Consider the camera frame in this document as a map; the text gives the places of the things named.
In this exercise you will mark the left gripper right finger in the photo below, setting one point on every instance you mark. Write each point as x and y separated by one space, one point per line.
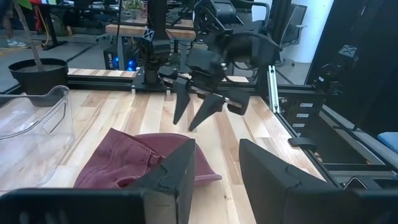
295 199

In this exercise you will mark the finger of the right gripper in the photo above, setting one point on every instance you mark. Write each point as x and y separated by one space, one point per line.
211 107
182 96

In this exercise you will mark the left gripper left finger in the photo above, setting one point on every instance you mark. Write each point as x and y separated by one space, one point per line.
93 207

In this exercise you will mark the maroon baseball cap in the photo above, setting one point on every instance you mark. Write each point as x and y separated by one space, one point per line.
124 155

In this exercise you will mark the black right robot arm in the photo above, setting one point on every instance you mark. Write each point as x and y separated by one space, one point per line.
155 46

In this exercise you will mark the black robot arm with logo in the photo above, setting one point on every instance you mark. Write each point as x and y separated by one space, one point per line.
335 71

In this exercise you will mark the black box white labels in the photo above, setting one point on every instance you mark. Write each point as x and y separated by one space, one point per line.
289 121

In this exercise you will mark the computer tower blue lights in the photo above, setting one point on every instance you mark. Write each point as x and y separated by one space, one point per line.
124 59

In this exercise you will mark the wooden desk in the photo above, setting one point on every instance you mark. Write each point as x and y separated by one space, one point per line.
130 30

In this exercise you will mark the black office chair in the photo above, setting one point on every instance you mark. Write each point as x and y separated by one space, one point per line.
293 28

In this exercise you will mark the blue seat cushion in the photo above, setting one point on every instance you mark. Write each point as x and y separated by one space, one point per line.
390 141

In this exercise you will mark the clear plastic bin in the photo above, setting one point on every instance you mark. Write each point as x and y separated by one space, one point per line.
59 93

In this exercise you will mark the green potted plant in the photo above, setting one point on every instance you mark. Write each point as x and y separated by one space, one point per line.
37 81

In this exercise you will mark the black partition panel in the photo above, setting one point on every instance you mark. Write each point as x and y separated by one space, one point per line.
373 62

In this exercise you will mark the person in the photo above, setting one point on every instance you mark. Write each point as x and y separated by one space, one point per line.
6 18

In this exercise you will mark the silver aluminium post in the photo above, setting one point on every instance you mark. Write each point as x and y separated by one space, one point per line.
273 90

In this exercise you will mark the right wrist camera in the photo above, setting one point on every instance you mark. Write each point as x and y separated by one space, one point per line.
205 63

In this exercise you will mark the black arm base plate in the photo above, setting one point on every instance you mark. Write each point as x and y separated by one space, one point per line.
140 87

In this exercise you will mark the black frame bracket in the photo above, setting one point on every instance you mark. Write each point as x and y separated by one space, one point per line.
301 143

